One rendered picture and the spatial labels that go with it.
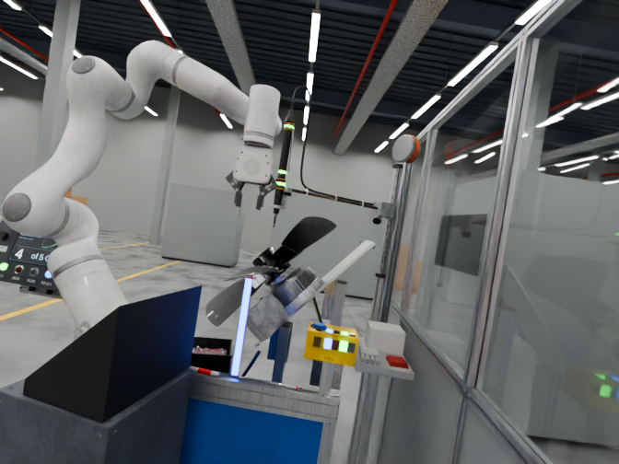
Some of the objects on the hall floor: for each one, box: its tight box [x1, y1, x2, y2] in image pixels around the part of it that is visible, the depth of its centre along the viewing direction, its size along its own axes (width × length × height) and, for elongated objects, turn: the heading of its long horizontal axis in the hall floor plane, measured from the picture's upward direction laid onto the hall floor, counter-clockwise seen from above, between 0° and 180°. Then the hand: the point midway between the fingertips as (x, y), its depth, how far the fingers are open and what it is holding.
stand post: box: [328, 280, 347, 392], centre depth 156 cm, size 4×9×115 cm
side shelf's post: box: [356, 373, 380, 464], centre depth 153 cm, size 4×4×83 cm
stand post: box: [272, 321, 291, 384], centre depth 157 cm, size 4×9×91 cm
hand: (249, 202), depth 92 cm, fingers open, 5 cm apart
